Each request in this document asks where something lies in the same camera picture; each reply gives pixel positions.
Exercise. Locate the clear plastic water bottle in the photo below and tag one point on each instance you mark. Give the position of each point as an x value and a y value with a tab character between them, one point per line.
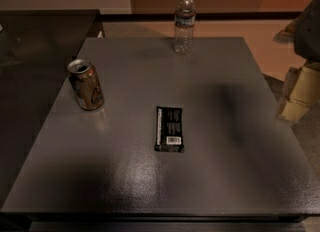
184	21

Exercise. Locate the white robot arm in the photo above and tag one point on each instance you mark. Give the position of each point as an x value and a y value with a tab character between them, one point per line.
301	89

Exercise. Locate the black rxbar chocolate wrapper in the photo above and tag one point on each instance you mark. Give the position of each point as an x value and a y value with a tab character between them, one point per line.
169	136

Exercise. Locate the orange soda can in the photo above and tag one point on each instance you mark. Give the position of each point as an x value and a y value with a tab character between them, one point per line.
84	79

